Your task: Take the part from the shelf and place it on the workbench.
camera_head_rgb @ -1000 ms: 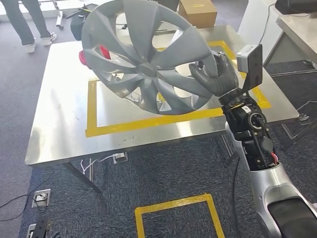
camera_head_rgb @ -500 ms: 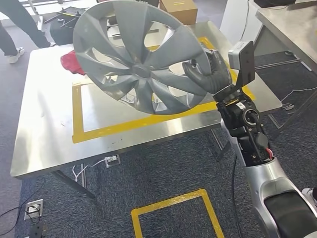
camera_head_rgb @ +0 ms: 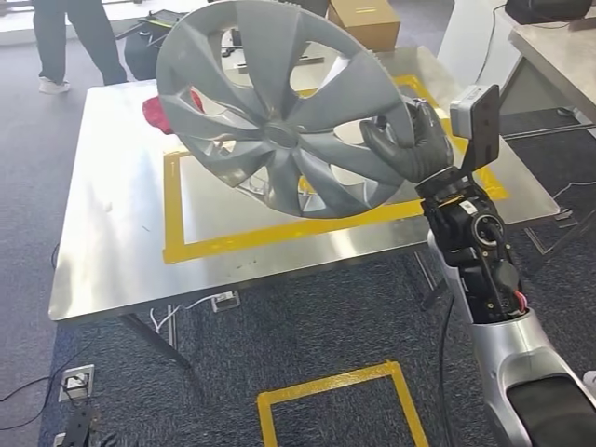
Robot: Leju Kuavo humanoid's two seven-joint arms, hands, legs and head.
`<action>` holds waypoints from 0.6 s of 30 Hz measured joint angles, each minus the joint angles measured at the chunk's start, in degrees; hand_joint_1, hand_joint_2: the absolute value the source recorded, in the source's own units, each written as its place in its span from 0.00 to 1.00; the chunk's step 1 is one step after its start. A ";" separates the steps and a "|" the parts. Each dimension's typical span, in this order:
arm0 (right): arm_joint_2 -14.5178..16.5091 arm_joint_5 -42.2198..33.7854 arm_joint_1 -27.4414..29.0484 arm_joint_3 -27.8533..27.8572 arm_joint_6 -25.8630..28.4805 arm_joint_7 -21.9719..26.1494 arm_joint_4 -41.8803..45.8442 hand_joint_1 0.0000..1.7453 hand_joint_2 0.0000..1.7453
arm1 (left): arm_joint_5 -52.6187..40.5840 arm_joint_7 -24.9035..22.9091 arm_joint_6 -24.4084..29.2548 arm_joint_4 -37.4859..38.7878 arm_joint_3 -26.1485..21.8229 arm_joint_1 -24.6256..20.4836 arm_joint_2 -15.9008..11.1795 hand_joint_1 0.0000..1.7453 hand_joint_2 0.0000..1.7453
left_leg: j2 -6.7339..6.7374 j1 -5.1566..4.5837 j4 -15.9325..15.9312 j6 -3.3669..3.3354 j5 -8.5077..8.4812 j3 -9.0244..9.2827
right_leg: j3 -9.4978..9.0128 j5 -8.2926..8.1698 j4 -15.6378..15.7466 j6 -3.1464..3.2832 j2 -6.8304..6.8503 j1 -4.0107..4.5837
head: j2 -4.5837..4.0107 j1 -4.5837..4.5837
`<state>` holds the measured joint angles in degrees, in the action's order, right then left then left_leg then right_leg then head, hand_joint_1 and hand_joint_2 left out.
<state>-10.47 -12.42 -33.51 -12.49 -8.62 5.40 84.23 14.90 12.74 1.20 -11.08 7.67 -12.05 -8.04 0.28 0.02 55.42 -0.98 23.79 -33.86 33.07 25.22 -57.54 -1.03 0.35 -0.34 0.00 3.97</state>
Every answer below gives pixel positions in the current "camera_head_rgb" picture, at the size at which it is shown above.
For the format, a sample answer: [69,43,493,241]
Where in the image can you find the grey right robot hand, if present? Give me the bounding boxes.
[359,97,453,185]

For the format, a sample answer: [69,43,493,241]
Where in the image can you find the silver wheel hubcap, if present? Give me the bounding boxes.
[155,0,416,220]

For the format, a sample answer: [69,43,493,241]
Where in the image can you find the brown cardboard box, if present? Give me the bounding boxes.
[327,0,402,54]

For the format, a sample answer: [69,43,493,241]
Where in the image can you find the white panel steel desk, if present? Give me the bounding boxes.
[437,0,596,140]

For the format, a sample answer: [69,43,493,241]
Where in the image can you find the black desktop device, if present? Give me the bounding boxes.
[505,0,593,26]

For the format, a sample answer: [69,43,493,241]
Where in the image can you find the red bag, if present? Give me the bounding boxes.
[141,88,206,136]

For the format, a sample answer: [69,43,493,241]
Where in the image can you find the pale grey table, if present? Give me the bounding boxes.
[48,44,561,372]

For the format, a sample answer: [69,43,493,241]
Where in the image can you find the person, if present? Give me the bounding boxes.
[31,0,128,96]

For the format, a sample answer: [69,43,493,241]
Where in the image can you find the steel floor socket with plug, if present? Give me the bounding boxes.
[57,363,96,404]

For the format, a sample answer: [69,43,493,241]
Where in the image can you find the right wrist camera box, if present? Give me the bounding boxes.
[449,84,500,174]

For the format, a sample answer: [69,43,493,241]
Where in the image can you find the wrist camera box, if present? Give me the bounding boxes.
[60,403,100,447]
[449,84,500,174]

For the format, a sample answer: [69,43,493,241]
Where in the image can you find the thin black hanging cable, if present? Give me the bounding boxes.
[475,3,507,85]

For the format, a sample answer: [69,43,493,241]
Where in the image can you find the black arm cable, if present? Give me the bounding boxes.
[437,295,456,447]

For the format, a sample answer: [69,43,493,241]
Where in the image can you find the white floor cables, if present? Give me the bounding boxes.
[149,294,220,334]

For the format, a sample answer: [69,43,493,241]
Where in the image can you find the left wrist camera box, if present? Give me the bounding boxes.
[60,403,100,447]

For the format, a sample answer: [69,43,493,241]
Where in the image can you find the black floor cable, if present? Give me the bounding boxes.
[0,240,101,433]

